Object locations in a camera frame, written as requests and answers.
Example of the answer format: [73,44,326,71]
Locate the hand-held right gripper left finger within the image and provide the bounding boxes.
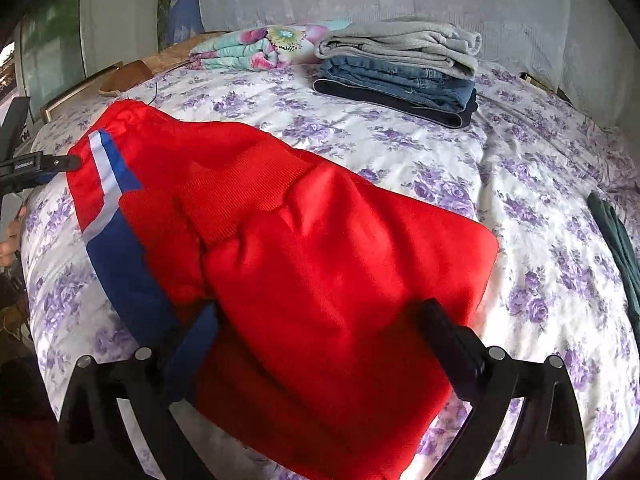
[54,302,221,480]

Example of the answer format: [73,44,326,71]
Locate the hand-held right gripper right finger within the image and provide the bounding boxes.
[419,298,588,480]

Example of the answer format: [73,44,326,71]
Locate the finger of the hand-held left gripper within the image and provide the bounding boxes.
[0,154,82,193]

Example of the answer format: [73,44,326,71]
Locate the red jacket with blue stripe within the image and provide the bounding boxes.
[66,99,501,480]

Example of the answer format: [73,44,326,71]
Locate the folded black pants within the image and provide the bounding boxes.
[313,77,478,129]

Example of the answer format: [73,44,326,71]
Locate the folded grey pants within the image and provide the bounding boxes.
[316,17,482,81]

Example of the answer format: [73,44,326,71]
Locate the person's left hand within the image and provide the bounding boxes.
[0,205,27,267]

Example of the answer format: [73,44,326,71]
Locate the window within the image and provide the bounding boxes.
[17,0,83,111]

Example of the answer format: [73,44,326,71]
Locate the brown wooden board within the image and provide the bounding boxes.
[99,60,154,97]

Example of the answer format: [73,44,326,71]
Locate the purple floral bed sheet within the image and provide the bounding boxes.
[22,60,640,480]

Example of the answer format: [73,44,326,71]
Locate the dark green cloth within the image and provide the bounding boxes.
[587,191,640,328]

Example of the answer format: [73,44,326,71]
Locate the folded colourful floral blanket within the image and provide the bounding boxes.
[189,20,353,71]

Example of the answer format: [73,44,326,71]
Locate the folded blue jeans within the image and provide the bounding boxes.
[320,55,478,113]

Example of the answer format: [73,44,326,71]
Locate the wooden frame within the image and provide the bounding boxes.
[40,61,124,124]

